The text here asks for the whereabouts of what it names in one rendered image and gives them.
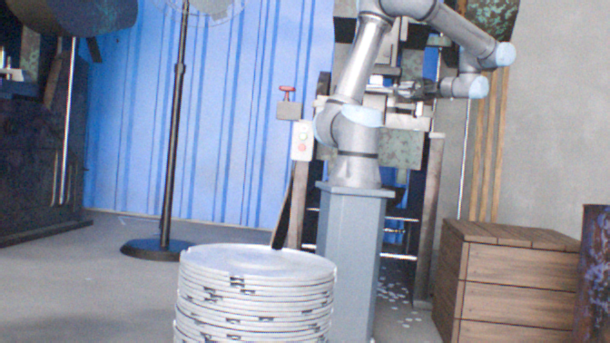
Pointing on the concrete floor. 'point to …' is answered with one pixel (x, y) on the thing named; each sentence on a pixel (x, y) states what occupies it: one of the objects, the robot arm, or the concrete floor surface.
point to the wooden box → (505, 284)
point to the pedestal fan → (169, 253)
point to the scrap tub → (593, 278)
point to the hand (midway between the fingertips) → (401, 90)
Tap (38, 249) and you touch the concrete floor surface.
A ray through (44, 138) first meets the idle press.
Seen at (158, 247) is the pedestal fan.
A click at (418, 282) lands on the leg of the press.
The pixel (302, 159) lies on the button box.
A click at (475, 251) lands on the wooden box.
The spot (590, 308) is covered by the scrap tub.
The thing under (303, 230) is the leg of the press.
